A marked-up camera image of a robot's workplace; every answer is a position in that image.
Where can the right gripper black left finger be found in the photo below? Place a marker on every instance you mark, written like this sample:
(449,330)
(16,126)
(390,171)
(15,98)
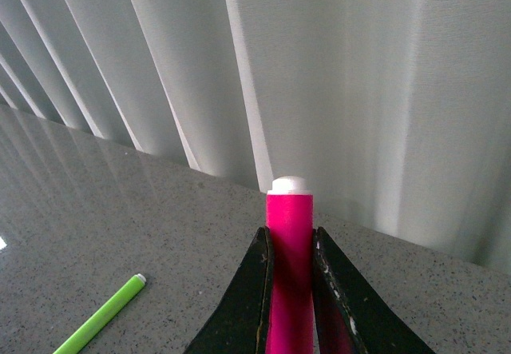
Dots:
(240,323)

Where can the green pen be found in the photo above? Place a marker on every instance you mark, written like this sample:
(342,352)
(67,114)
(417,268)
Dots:
(89,329)

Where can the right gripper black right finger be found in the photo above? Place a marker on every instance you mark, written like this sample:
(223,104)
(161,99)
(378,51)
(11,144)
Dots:
(350,316)

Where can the pink pen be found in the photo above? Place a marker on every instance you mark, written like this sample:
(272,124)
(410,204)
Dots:
(289,217)

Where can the white curtain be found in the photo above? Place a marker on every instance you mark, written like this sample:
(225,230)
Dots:
(396,112)

